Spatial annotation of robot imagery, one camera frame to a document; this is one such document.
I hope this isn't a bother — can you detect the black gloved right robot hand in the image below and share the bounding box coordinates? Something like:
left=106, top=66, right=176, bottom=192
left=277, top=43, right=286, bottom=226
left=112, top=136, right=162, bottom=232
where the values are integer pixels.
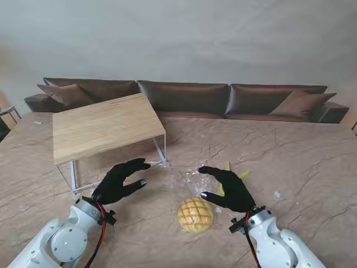
left=197, top=166, right=257, bottom=213

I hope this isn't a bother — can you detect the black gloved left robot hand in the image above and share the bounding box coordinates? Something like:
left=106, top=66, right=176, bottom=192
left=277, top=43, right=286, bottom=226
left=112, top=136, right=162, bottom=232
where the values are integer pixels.
left=93, top=158, right=151, bottom=204

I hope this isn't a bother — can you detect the green plastic sealing clip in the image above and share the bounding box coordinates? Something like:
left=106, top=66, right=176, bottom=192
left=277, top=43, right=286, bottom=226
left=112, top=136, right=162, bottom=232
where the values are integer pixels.
left=218, top=160, right=252, bottom=197

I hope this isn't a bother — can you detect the clear plastic bread bag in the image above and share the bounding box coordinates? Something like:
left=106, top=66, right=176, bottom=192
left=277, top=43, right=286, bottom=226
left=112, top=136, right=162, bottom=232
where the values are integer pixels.
left=169, top=161, right=233, bottom=234

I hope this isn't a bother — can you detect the brown leather cushion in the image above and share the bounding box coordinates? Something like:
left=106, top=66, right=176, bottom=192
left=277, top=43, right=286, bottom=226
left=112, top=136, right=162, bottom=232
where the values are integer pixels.
left=37, top=83, right=95, bottom=107
left=269, top=89, right=337, bottom=117

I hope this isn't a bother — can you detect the brown leather sofa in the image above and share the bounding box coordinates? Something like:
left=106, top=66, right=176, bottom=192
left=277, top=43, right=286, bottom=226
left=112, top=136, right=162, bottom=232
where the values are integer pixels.
left=24, top=77, right=350, bottom=124

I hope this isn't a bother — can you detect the light wooden furniture edge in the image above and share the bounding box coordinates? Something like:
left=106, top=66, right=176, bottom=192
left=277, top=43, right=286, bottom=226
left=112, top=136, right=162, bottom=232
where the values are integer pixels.
left=341, top=111, right=357, bottom=137

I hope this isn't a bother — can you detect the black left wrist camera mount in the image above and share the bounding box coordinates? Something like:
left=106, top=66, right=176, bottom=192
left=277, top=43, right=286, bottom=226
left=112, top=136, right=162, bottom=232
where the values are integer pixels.
left=104, top=209, right=117, bottom=227

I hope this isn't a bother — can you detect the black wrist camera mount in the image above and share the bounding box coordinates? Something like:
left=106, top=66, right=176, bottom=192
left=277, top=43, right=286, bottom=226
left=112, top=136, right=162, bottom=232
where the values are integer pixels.
left=104, top=209, right=117, bottom=227
left=228, top=217, right=247, bottom=234

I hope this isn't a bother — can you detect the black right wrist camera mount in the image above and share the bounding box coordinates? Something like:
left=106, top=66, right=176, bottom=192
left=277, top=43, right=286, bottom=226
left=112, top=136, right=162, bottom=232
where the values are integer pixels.
left=228, top=217, right=247, bottom=234

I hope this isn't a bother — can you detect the red cable on left arm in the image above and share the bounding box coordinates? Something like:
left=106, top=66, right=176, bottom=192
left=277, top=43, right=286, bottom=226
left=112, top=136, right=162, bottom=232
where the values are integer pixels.
left=83, top=201, right=108, bottom=268

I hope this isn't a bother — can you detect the red cable on arm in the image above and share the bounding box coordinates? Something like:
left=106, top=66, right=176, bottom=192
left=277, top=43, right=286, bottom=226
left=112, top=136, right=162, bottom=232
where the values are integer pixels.
left=83, top=201, right=108, bottom=268
left=244, top=211, right=260, bottom=268

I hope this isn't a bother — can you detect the red cable on right arm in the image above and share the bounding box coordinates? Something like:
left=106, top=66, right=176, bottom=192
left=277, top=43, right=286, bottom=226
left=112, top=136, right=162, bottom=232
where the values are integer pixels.
left=244, top=211, right=260, bottom=268

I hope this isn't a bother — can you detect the small wooden table white frame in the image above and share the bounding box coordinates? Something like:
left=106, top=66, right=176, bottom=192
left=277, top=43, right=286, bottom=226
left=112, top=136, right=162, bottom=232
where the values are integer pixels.
left=52, top=93, right=170, bottom=195

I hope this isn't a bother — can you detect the chair with metal frame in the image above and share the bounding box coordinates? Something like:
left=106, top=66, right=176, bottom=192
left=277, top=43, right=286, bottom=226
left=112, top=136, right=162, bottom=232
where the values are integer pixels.
left=0, top=106, right=22, bottom=140

